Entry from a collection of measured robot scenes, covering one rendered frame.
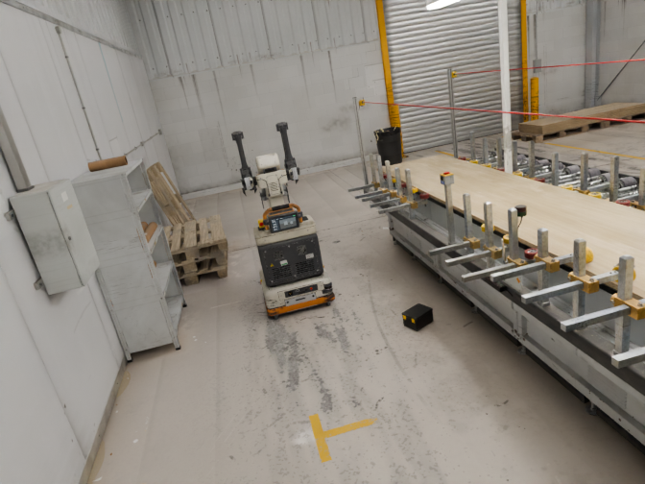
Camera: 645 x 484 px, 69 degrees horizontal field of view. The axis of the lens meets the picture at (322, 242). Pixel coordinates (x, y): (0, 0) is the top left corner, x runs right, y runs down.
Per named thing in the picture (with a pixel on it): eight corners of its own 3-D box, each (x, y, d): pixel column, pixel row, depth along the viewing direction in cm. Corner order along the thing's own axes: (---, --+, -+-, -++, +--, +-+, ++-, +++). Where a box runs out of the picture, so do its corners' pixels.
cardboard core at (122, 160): (86, 163, 391) (123, 156, 395) (89, 161, 399) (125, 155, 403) (89, 172, 394) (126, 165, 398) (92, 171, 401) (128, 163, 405)
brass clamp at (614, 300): (635, 321, 178) (636, 309, 176) (609, 305, 191) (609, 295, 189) (650, 317, 179) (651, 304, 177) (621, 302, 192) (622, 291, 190)
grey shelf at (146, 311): (128, 363, 396) (62, 185, 344) (143, 315, 480) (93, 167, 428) (180, 349, 402) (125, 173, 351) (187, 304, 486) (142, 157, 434)
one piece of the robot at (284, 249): (327, 286, 429) (311, 199, 402) (269, 301, 422) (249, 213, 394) (321, 274, 460) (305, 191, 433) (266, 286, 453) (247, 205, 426)
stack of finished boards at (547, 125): (646, 111, 960) (646, 103, 954) (542, 134, 920) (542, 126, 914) (615, 109, 1031) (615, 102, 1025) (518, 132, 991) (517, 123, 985)
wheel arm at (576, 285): (525, 304, 200) (525, 297, 199) (520, 302, 204) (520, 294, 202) (628, 277, 207) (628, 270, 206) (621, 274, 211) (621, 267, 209)
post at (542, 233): (542, 317, 241) (541, 229, 225) (538, 314, 244) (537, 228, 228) (549, 315, 242) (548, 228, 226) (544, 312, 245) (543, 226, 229)
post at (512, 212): (513, 291, 263) (511, 209, 247) (511, 288, 266) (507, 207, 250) (519, 289, 264) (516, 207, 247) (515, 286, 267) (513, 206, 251)
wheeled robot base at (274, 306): (336, 302, 427) (332, 278, 419) (268, 319, 418) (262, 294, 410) (322, 275, 490) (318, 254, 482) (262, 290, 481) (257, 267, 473)
